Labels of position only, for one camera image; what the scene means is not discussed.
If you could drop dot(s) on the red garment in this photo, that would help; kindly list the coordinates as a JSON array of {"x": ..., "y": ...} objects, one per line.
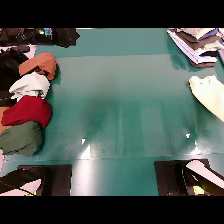
[{"x": 28, "y": 110}]

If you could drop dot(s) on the white garment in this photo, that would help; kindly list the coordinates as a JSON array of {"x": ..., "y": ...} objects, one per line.
[{"x": 30, "y": 85}]

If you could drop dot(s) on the orange garment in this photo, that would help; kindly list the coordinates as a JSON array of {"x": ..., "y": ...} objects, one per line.
[{"x": 40, "y": 64}]

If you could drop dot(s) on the green garment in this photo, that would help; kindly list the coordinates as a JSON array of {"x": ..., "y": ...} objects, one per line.
[{"x": 20, "y": 139}]

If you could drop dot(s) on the cream garment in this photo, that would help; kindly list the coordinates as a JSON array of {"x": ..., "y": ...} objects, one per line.
[{"x": 209, "y": 93}]

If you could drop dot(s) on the heap of clothes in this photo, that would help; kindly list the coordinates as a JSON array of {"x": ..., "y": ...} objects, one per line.
[{"x": 36, "y": 36}]

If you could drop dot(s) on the stack of folded clothes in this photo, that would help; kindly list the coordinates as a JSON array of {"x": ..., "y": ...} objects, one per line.
[{"x": 198, "y": 45}]

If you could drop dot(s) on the black garment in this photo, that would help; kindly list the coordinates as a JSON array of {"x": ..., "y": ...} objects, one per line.
[{"x": 9, "y": 68}]

